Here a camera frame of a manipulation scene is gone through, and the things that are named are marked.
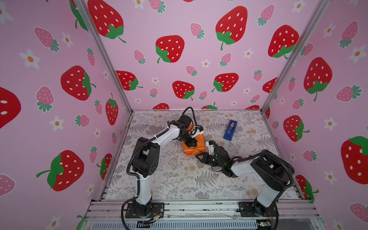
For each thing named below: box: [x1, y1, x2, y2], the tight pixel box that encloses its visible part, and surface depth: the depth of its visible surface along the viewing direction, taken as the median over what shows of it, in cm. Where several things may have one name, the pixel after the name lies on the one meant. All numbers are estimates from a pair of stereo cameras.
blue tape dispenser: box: [223, 119, 238, 142], surface depth 106 cm
